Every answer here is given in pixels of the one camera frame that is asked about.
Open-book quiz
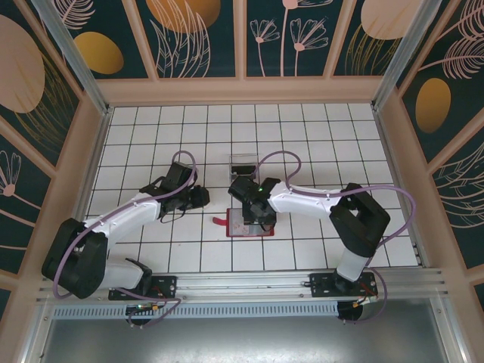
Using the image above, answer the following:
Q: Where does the red card holder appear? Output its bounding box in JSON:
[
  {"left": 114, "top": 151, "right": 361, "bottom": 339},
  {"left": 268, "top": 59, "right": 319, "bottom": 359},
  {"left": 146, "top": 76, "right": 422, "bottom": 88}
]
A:
[{"left": 212, "top": 206, "right": 278, "bottom": 239}]

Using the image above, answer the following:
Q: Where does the clear plastic box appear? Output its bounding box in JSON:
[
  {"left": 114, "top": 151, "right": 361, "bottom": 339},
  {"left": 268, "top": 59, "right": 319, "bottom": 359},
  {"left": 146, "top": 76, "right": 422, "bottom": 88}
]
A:
[{"left": 228, "top": 153, "right": 259, "bottom": 183}]

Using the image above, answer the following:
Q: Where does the grey metal panel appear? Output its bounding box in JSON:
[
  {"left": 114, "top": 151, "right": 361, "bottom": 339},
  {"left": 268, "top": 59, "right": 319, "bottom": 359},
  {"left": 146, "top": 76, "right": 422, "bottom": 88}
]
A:
[{"left": 22, "top": 317, "right": 462, "bottom": 363}]

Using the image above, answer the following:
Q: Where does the thin black left gripper cable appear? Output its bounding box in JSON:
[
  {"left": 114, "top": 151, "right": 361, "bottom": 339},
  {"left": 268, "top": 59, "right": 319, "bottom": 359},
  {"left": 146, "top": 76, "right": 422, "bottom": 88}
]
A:
[{"left": 158, "top": 209, "right": 187, "bottom": 224}]

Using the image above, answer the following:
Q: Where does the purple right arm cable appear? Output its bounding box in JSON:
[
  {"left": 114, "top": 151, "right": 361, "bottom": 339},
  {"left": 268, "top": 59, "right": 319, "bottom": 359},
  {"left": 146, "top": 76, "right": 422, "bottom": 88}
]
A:
[{"left": 251, "top": 150, "right": 418, "bottom": 327}]

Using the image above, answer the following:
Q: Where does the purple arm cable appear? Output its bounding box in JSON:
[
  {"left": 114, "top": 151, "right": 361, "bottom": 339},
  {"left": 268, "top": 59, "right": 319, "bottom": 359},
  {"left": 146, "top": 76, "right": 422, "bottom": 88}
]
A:
[
  {"left": 52, "top": 150, "right": 200, "bottom": 329},
  {"left": 251, "top": 150, "right": 418, "bottom": 327}
]

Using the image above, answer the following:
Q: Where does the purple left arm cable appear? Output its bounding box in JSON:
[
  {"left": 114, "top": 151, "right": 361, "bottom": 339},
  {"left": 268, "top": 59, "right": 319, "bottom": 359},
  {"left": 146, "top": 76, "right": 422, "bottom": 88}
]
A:
[{"left": 52, "top": 150, "right": 200, "bottom": 329}]

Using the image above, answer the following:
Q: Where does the aluminium table side rail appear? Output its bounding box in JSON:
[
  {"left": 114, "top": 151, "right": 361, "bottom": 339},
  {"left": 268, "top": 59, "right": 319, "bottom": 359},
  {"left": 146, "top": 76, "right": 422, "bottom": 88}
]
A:
[
  {"left": 60, "top": 107, "right": 114, "bottom": 273},
  {"left": 374, "top": 107, "right": 428, "bottom": 268}
]

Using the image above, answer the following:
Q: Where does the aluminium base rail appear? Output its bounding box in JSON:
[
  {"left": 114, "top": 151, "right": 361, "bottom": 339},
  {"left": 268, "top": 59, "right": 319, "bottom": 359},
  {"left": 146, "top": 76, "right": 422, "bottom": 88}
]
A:
[{"left": 36, "top": 267, "right": 449, "bottom": 303}]

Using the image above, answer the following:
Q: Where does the grey slotted cable duct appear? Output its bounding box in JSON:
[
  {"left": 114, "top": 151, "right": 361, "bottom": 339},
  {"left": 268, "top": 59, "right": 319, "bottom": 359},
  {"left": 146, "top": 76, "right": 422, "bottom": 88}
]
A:
[{"left": 52, "top": 300, "right": 340, "bottom": 319}]

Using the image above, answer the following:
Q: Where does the aluminium frame post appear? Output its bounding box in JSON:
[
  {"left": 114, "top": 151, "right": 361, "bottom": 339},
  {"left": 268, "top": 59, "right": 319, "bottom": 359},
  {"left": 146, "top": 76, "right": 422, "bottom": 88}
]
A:
[
  {"left": 370, "top": 0, "right": 455, "bottom": 113},
  {"left": 29, "top": 0, "right": 113, "bottom": 116}
]

